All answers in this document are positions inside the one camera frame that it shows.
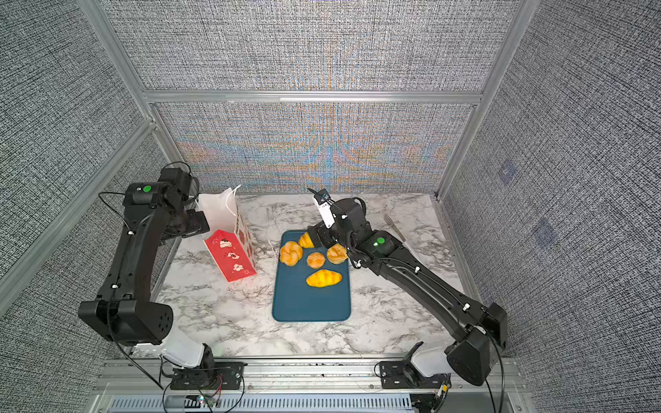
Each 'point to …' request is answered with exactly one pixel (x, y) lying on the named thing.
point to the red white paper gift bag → (227, 237)
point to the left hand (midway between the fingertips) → (190, 230)
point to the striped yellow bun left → (305, 241)
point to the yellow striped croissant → (323, 278)
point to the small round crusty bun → (315, 260)
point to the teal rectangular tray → (315, 289)
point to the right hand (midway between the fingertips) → (324, 212)
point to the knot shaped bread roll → (291, 252)
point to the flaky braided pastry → (336, 254)
